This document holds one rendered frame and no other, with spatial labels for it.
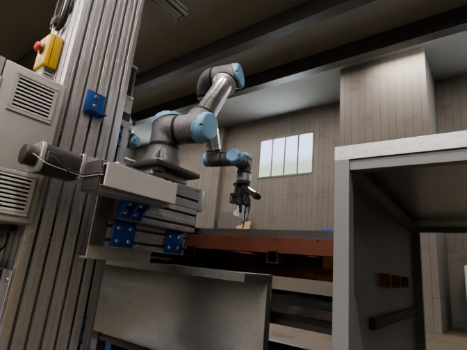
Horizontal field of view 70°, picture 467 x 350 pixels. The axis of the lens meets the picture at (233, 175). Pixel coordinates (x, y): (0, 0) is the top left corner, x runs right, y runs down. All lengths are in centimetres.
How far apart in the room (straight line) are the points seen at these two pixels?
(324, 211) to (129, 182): 763
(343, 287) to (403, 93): 650
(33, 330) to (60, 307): 9
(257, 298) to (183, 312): 39
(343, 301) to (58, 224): 91
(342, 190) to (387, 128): 611
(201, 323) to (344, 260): 81
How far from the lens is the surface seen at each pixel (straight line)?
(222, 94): 147
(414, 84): 731
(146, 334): 178
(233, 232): 156
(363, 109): 735
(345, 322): 93
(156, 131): 135
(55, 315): 130
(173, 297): 166
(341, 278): 92
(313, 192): 870
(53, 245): 126
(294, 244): 135
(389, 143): 96
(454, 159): 93
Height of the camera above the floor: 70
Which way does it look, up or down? 15 degrees up
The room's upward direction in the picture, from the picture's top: 5 degrees clockwise
